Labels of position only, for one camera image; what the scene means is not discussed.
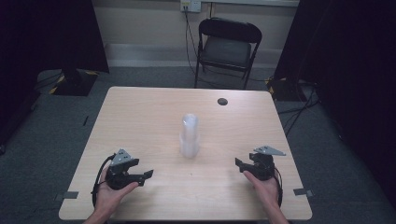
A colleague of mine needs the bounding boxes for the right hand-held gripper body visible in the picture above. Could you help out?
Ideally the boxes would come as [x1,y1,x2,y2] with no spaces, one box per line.
[246,146,287,182]

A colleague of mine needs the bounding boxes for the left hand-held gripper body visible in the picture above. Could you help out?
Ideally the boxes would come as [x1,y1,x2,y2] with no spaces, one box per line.
[105,147,145,191]

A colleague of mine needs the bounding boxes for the stack of clear plastic cups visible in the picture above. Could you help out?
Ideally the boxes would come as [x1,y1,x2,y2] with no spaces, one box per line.
[178,113,200,159]

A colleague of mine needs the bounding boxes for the person's left hand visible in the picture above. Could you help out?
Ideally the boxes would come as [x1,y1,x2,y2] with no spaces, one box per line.
[93,166,140,217]

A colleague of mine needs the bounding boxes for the person's right hand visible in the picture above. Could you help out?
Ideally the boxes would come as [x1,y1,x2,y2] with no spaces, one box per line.
[242,170,282,210]

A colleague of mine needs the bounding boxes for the grey tape strip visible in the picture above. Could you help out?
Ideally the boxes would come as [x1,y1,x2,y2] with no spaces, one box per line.
[292,188,314,198]
[54,190,79,202]

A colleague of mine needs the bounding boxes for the black stand base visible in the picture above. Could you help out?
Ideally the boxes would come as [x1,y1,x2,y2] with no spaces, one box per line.
[266,76,302,102]
[48,68,100,97]

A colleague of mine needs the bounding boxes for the black folding chair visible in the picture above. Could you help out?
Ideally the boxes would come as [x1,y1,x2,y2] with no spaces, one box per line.
[193,17,263,91]

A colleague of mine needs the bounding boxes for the dark curtain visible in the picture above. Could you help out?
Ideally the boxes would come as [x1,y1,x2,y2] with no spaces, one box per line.
[274,0,396,206]
[0,0,110,147]

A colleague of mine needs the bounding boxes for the left hand-held gripper black cable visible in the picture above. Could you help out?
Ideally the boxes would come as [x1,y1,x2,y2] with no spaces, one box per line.
[91,153,117,209]

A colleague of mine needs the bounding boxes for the hand-held gripper black cable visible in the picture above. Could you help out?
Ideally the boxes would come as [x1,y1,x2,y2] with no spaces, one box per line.
[91,153,117,209]
[272,167,284,209]

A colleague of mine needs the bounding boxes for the right hand-held gripper black cable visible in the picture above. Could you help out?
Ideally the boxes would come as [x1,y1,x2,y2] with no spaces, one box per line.
[272,167,284,209]

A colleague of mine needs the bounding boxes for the black floor cables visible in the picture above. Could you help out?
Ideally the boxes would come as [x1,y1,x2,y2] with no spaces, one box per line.
[276,78,321,138]

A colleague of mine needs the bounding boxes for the white wall socket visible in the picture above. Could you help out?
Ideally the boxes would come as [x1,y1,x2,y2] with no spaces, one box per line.
[179,0,203,14]

